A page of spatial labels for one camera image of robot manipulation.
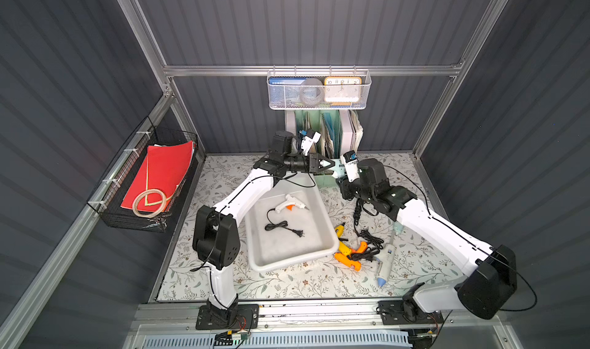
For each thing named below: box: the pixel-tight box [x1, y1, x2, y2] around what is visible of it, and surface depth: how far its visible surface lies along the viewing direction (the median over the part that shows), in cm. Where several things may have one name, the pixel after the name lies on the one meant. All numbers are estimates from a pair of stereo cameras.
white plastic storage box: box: [244, 172, 340, 273], surface depth 93 cm
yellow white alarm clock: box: [323, 76, 363, 107], surface depth 90 cm
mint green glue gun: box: [329, 158, 347, 179], surface depth 78 cm
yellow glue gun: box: [334, 222, 352, 257], surface depth 88 cm
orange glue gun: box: [334, 241, 368, 273], surface depth 85 cm
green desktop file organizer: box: [293, 109, 344, 186], surface depth 101 cm
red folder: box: [120, 140, 195, 212], surface depth 75 cm
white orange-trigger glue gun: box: [275, 193, 310, 214], surface depth 101 cm
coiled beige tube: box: [132, 188, 167, 219], surface depth 68 cm
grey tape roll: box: [299, 77, 324, 107], surface depth 89 cm
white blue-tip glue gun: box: [375, 242, 397, 289], surface depth 84 cm
